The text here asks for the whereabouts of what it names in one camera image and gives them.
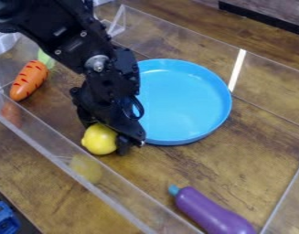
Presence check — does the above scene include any purple toy eggplant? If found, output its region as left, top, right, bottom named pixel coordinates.
left=169, top=185, right=257, bottom=234

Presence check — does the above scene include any clear acrylic enclosure wall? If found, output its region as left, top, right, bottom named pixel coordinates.
left=0, top=0, right=299, bottom=234

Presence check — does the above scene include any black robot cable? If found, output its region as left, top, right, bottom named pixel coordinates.
left=122, top=95, right=146, bottom=121

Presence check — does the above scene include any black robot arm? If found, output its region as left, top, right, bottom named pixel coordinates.
left=0, top=0, right=146, bottom=154

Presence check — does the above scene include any orange toy carrot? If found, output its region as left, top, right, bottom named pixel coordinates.
left=10, top=49, right=55, bottom=101

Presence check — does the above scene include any blue object at corner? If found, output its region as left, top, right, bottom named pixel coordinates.
left=0, top=201, right=22, bottom=234

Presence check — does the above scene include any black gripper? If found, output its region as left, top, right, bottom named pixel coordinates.
left=70, top=81, right=147, bottom=155

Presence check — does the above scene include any yellow toy lemon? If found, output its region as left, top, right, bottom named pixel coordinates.
left=80, top=123, right=118, bottom=155

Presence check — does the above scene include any blue round tray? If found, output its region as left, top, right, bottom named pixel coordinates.
left=138, top=58, right=233, bottom=145

